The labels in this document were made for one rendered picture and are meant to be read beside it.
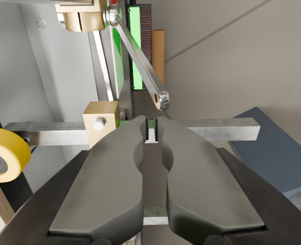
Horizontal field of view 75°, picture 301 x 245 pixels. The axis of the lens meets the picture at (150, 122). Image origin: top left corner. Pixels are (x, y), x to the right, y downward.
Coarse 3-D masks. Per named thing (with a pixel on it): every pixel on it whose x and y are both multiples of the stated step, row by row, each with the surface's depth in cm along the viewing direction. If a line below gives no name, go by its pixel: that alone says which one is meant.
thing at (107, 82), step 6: (96, 36) 38; (96, 42) 39; (102, 48) 40; (102, 54) 40; (102, 60) 41; (102, 66) 41; (108, 78) 43; (108, 84) 43; (108, 90) 44; (108, 96) 45
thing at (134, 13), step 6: (132, 12) 37; (138, 12) 37; (132, 18) 37; (138, 18) 37; (132, 24) 38; (138, 24) 38; (132, 30) 38; (138, 30) 38; (138, 36) 39; (138, 42) 39; (138, 72) 42; (138, 78) 43; (138, 84) 44
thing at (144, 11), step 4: (140, 8) 36; (144, 8) 36; (148, 8) 37; (140, 12) 37; (144, 12) 37; (148, 12) 37; (144, 16) 37; (148, 16) 37; (144, 20) 38; (148, 20) 38; (144, 24) 38; (148, 24) 38; (144, 28) 38; (148, 28) 38; (144, 32) 39; (148, 32) 39; (144, 36) 39; (148, 36) 39; (144, 40) 39; (148, 40) 39; (144, 44) 40; (148, 44) 40; (144, 48) 40; (148, 48) 40; (144, 52) 40; (148, 52) 40; (148, 56) 41; (148, 60) 41; (144, 84) 44; (144, 88) 44
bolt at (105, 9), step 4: (112, 0) 28; (116, 0) 31; (104, 4) 24; (104, 8) 23; (108, 8) 24; (104, 12) 23; (108, 12) 23; (120, 12) 24; (104, 16) 23; (108, 16) 24; (120, 16) 24; (104, 20) 24; (108, 20) 24; (108, 24) 24
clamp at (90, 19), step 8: (96, 0) 21; (104, 0) 24; (56, 8) 22; (64, 8) 22; (72, 8) 22; (80, 8) 22; (88, 8) 22; (96, 8) 22; (64, 16) 23; (72, 16) 22; (80, 16) 22; (88, 16) 22; (96, 16) 23; (72, 24) 23; (80, 24) 23; (88, 24) 23; (96, 24) 23; (104, 24) 25
